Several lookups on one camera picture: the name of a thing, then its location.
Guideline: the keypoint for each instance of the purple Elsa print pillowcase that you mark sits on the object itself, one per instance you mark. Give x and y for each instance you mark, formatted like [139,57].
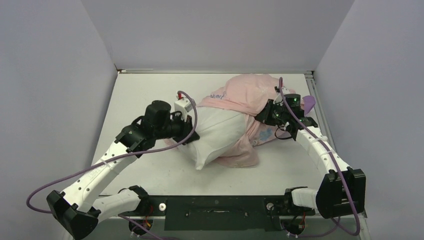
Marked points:
[247,94]

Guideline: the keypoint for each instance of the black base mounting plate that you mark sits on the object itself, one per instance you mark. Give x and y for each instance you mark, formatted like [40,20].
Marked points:
[219,213]

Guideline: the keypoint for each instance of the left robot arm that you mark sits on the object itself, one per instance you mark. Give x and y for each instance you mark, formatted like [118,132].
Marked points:
[79,207]

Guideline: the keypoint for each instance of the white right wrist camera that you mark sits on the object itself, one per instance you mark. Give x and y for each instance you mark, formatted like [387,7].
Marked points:
[280,94]

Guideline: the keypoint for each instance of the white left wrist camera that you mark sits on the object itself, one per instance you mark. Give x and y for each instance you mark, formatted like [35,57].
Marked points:
[182,105]

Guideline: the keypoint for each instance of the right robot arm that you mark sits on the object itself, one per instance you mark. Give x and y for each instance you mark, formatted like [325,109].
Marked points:
[342,190]

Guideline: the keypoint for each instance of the white pillow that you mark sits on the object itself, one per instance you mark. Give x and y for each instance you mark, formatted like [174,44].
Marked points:
[219,130]

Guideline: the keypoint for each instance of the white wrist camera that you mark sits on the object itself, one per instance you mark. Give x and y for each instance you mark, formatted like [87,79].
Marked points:
[182,105]
[280,94]

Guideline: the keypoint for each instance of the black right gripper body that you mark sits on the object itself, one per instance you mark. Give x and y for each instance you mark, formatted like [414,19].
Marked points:
[279,114]

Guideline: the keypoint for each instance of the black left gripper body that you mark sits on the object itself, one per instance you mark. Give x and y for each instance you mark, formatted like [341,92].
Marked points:
[175,127]

